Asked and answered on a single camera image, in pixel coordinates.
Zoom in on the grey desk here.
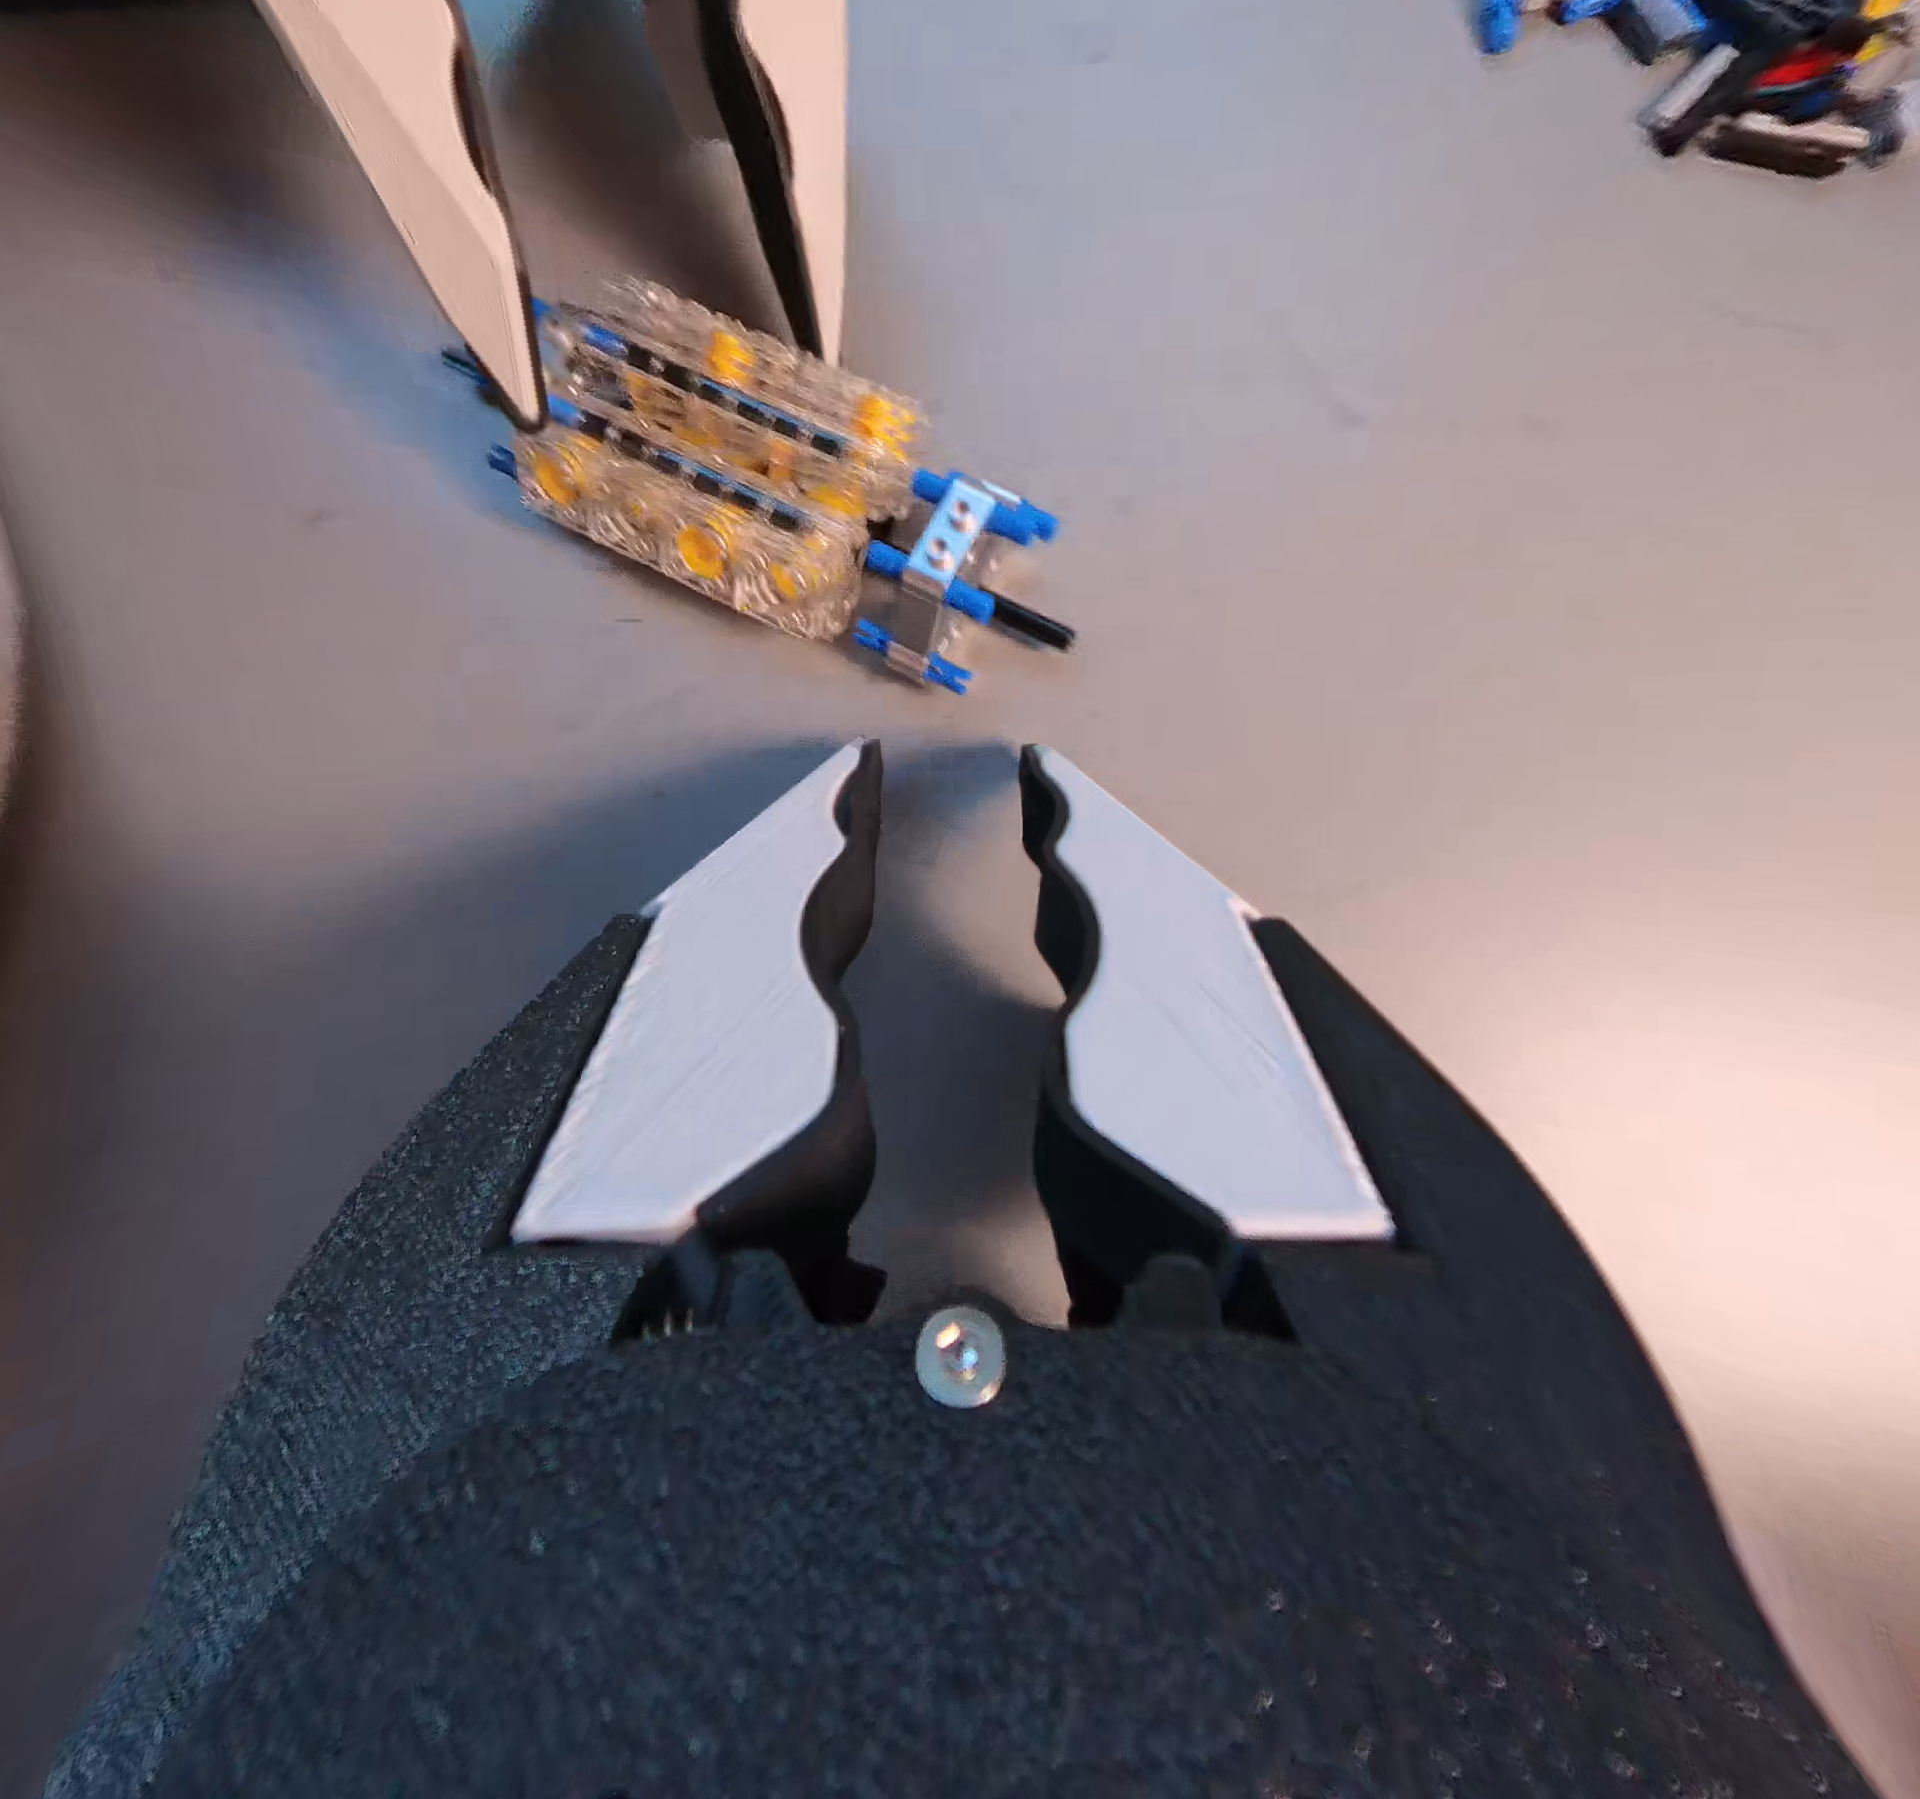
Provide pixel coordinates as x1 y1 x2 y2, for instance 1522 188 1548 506
0 0 1920 1799

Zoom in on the pile of mixed toy parts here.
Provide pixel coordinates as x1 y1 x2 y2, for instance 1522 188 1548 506
1473 0 1920 184

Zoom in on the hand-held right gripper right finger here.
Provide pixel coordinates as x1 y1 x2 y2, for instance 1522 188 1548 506
1019 744 1398 1245

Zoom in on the clear toy brick engine model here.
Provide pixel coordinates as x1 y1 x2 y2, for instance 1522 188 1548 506
441 272 1079 698

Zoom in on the grey perforated toy plate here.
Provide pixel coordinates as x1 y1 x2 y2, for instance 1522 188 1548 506
853 468 1062 696

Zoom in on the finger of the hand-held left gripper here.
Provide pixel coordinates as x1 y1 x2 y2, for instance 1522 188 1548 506
192 0 551 434
600 0 853 364

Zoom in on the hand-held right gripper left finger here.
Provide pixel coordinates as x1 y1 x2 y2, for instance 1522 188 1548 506
510 738 887 1245

